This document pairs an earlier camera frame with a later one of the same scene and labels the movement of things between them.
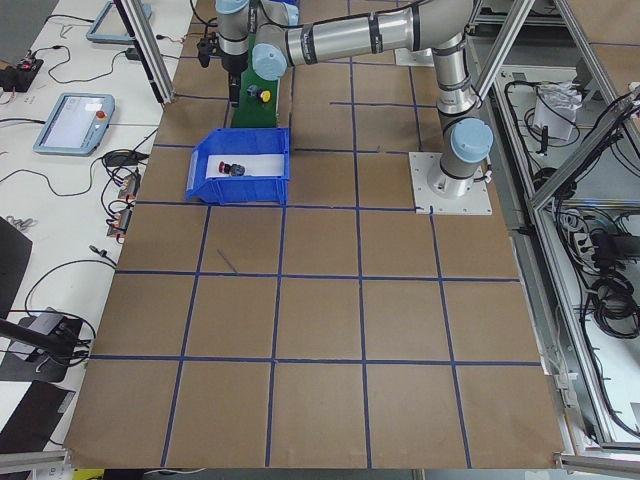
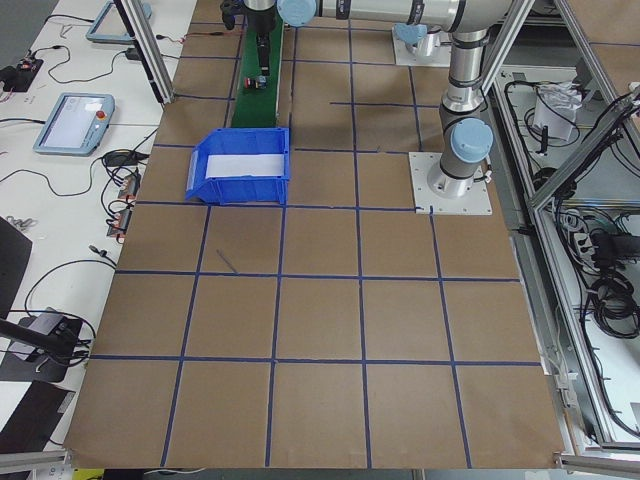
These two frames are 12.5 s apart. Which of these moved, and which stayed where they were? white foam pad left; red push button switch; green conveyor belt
Moved: red push button switch
Stayed: white foam pad left; green conveyor belt
